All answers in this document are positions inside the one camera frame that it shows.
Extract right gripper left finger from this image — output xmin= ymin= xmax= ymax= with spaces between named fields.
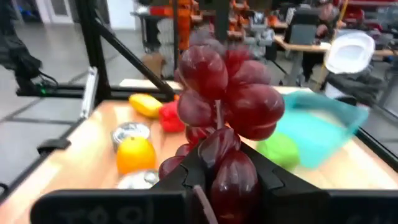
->
xmin=30 ymin=146 xmax=212 ymax=224

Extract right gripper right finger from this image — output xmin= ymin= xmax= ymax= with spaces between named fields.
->
xmin=241 ymin=142 xmax=398 ymax=224

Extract bright green toy apple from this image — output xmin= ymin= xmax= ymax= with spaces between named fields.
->
xmin=256 ymin=132 xmax=301 ymax=172

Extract orange toy fruit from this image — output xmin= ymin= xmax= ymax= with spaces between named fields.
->
xmin=116 ymin=136 xmax=157 ymax=175

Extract red toy bell pepper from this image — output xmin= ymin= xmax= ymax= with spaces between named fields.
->
xmin=159 ymin=100 xmax=187 ymax=133

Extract dark red toy grapes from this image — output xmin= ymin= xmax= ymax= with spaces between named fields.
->
xmin=158 ymin=29 xmax=285 ymax=224

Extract white round lid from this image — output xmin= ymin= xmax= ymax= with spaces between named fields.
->
xmin=117 ymin=169 xmax=160 ymax=190

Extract teal plastic bin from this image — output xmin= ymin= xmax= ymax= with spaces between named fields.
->
xmin=273 ymin=90 xmax=369 ymax=169

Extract dark grey cloth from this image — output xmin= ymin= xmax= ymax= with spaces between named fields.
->
xmin=326 ymin=67 xmax=386 ymax=106

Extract wooden desk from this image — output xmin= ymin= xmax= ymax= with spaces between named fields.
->
xmin=273 ymin=34 xmax=398 ymax=57

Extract white plastic tub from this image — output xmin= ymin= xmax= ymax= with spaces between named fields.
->
xmin=325 ymin=30 xmax=376 ymax=75

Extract black office chair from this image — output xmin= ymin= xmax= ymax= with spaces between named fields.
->
xmin=284 ymin=7 xmax=321 ymax=44

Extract person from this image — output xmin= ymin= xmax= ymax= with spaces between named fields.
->
xmin=317 ymin=2 xmax=343 ymax=38

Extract silver metal bracket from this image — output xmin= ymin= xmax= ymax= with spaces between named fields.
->
xmin=80 ymin=67 xmax=99 ymax=119

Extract black aluminium table frame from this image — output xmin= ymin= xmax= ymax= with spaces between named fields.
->
xmin=0 ymin=0 xmax=398 ymax=203

